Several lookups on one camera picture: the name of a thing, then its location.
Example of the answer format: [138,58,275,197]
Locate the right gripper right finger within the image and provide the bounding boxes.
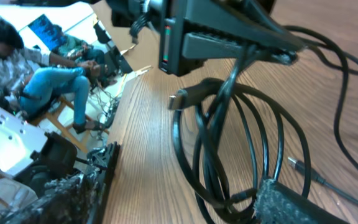
[254,179,347,224]

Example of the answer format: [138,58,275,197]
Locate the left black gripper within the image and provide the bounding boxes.
[107,0,304,77]

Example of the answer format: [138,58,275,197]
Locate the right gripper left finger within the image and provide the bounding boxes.
[0,173,100,224]

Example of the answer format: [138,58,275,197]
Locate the black USB-C cable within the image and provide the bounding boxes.
[283,24,358,217]

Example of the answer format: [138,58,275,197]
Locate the black USB-A to C cable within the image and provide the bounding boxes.
[169,46,311,223]

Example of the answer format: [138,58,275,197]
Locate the wooden chair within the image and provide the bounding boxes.
[28,96,110,153]

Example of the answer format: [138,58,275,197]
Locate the seated person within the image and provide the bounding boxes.
[52,24,108,72]
[0,18,104,134]

